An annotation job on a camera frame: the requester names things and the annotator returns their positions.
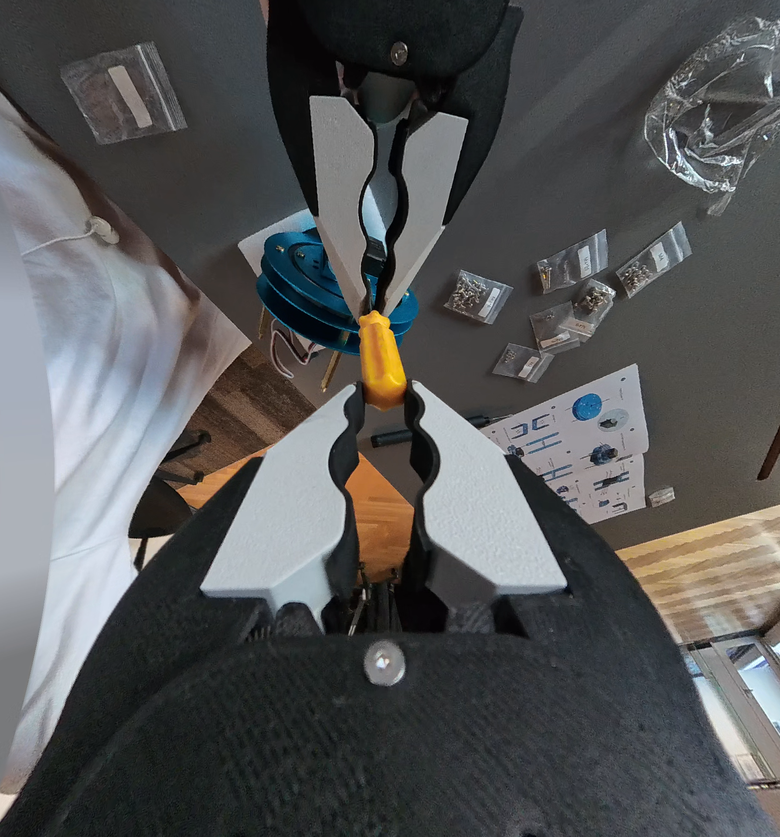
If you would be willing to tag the clear bag of long screws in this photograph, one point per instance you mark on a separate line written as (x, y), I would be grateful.
(573, 261)

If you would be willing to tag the printed instruction sheet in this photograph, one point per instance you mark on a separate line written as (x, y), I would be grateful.
(618, 405)

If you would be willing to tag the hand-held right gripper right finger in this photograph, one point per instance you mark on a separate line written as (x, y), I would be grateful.
(488, 523)

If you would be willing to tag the blue round servo base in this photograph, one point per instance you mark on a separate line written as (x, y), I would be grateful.
(291, 288)

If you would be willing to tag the small silver packet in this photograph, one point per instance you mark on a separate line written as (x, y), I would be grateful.
(661, 495)

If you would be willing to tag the crumpled clear plastic wrap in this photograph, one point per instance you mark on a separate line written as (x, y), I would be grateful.
(704, 131)

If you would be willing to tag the clear bag of short screws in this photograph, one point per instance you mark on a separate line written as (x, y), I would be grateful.
(478, 295)

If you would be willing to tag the clear bag of tiny nuts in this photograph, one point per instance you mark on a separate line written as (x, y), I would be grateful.
(522, 363)

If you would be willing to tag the empty clear zip bag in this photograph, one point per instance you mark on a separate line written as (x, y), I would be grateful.
(95, 85)

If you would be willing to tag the black precision screwdriver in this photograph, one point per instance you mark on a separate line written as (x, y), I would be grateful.
(393, 438)

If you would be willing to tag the white foam block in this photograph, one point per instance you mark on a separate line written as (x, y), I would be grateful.
(259, 245)

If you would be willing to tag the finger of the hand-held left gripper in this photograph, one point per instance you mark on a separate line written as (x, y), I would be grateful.
(341, 183)
(432, 189)

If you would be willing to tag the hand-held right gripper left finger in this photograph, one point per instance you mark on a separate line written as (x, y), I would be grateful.
(278, 523)

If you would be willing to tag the clear bag of few screws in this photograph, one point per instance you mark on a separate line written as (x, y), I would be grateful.
(553, 330)

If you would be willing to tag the clear bag of hex nuts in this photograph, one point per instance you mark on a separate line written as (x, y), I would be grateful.
(651, 260)

